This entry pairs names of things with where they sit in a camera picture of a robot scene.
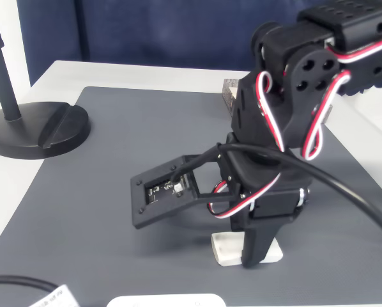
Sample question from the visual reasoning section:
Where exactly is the white rectangular block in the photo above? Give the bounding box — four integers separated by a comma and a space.
211, 232, 284, 268

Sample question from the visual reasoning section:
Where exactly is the bark-patterned open cardboard box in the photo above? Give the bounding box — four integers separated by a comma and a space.
222, 78, 334, 124

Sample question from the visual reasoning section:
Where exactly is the white device with knob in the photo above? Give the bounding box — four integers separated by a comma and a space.
106, 293, 227, 307

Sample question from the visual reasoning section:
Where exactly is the grey table mat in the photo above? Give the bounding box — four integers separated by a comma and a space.
0, 86, 382, 307

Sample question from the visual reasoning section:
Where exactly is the dark blue curtain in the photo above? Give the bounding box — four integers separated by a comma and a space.
17, 0, 382, 97

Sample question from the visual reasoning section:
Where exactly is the white printed label tag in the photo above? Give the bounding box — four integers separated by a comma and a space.
29, 284, 80, 307

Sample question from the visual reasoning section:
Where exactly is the black round-base stand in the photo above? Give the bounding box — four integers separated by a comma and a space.
0, 0, 91, 160

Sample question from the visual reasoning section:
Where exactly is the red white black servo wire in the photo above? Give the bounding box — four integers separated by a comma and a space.
206, 172, 281, 221
257, 31, 382, 161

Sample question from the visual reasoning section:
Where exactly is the thick black camera cable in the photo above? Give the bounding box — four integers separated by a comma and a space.
170, 143, 382, 242

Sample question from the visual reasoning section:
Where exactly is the thin black cable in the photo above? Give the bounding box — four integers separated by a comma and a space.
0, 275, 59, 292

